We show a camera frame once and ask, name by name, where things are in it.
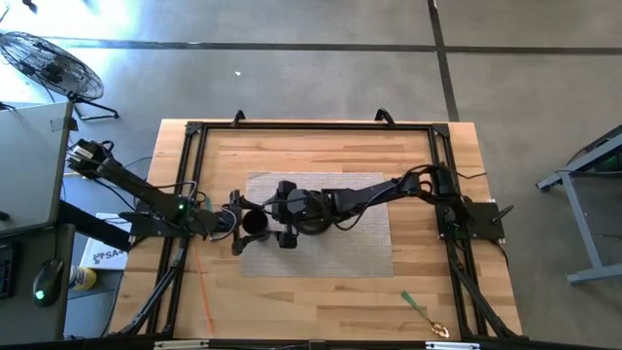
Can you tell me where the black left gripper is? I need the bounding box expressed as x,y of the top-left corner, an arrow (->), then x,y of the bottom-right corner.
196,189 -> 269,257

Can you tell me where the grey metal table frame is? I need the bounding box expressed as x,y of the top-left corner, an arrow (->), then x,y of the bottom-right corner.
536,123 -> 622,286

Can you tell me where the black computer mouse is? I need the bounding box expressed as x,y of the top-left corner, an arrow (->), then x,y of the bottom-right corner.
32,258 -> 65,308

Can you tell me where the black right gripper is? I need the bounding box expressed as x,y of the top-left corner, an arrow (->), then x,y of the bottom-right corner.
262,179 -> 336,250

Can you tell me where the white printed cardboard box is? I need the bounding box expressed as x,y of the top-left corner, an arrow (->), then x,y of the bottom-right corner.
80,212 -> 131,271

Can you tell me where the yellow-capped white bottle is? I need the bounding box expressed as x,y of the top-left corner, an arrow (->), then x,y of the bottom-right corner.
67,264 -> 98,292

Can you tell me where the black cylindrical cup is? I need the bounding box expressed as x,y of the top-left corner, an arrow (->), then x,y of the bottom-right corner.
241,208 -> 269,235

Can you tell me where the black floor fan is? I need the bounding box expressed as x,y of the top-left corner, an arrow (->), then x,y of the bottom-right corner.
0,31 -> 121,122

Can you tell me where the grey desk panel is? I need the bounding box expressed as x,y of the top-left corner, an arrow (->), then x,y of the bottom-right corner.
0,100 -> 75,239

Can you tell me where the white metal bracket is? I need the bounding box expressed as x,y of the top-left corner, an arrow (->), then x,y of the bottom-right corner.
426,341 -> 481,350
154,339 -> 210,350

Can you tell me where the green-handled gold spoon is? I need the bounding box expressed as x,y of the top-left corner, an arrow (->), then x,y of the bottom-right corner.
399,290 -> 450,339

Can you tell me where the black keyboard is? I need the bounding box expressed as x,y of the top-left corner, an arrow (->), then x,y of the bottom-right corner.
0,242 -> 17,299

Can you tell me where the black floor cable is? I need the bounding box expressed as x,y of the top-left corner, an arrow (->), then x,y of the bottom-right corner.
123,155 -> 155,169

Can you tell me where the grey woven placemat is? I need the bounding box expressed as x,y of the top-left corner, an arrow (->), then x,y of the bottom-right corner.
240,170 -> 395,279

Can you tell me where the black aluminium table frame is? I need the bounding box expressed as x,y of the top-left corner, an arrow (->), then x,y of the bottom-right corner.
116,120 -> 521,339

